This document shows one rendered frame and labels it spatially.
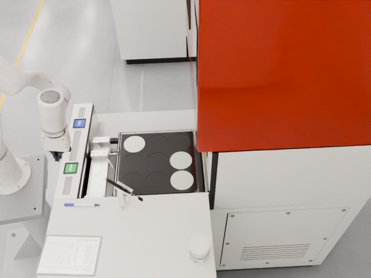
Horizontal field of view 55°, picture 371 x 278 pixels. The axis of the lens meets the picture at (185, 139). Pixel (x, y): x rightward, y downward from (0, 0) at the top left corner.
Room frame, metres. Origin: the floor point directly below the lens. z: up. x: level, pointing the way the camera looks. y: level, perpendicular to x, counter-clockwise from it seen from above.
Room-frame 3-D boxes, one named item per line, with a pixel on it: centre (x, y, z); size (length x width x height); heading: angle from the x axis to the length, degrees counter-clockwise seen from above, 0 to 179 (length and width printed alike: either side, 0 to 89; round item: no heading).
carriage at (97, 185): (0.94, 0.40, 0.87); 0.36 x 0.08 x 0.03; 2
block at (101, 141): (1.10, 0.40, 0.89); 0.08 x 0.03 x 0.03; 92
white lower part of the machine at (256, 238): (1.18, -0.43, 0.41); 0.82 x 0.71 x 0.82; 2
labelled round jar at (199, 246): (0.50, -0.04, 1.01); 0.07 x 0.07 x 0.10
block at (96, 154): (1.02, 0.40, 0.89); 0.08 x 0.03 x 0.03; 92
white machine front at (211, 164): (1.17, -0.09, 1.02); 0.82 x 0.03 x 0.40; 2
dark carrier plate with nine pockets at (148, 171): (0.97, 0.13, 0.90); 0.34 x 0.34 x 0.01; 2
